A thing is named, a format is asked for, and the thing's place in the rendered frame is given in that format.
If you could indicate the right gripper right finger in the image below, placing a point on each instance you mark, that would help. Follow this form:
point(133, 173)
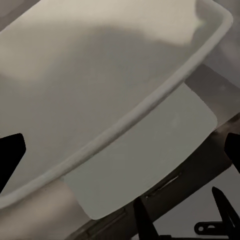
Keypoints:
point(232, 149)

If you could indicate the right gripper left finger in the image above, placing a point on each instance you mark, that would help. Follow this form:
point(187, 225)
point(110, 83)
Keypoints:
point(12, 149)

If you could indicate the bowl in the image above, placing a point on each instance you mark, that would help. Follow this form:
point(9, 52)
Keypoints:
point(75, 75)

